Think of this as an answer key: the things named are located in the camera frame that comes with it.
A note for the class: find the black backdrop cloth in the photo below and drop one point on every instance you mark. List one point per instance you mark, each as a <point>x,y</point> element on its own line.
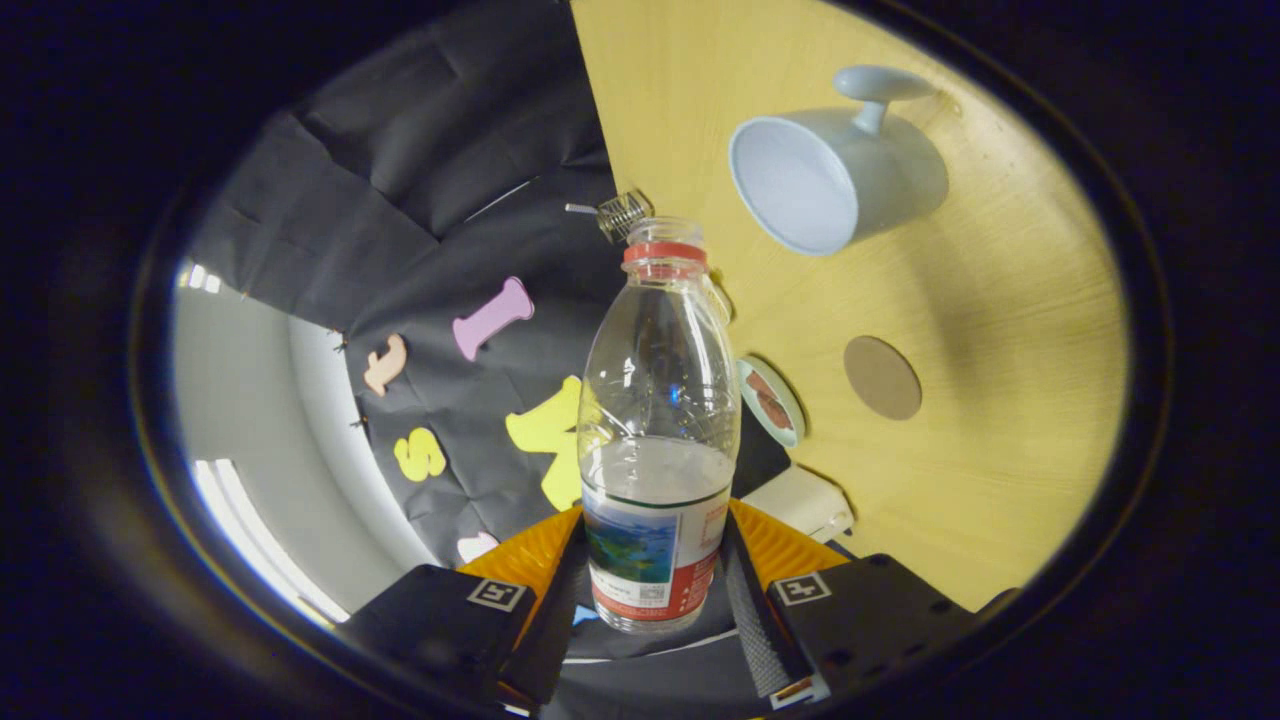
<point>450,150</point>

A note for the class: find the wooden table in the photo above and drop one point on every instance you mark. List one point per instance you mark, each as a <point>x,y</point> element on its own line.
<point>1000,450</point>

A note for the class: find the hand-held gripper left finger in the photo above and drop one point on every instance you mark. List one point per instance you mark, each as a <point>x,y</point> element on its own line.
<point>555,630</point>

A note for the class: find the pale grey cup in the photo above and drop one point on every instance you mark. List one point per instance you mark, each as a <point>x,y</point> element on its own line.
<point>890,180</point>

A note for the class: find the pale green plate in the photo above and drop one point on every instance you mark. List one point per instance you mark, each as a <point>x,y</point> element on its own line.
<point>790,425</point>

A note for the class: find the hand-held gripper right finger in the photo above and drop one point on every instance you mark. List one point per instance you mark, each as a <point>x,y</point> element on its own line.
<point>755,630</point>

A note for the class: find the round brown coaster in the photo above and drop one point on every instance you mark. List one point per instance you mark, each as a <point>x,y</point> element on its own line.
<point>882,378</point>

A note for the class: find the large ceiling light panel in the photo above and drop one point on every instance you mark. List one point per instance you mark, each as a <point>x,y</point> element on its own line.
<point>260,540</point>

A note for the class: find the clear plastic juice bottle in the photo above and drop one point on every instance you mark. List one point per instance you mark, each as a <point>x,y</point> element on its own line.
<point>655,480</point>

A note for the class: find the small ceiling light panel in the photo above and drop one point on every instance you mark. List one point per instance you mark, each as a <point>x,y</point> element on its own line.
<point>200,278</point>

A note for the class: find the white toaster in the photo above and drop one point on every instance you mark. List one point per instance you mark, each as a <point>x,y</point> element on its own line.
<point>800,500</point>

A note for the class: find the brown meat slice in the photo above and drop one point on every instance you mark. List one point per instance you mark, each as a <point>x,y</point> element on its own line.
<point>777,410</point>
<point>758,385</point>

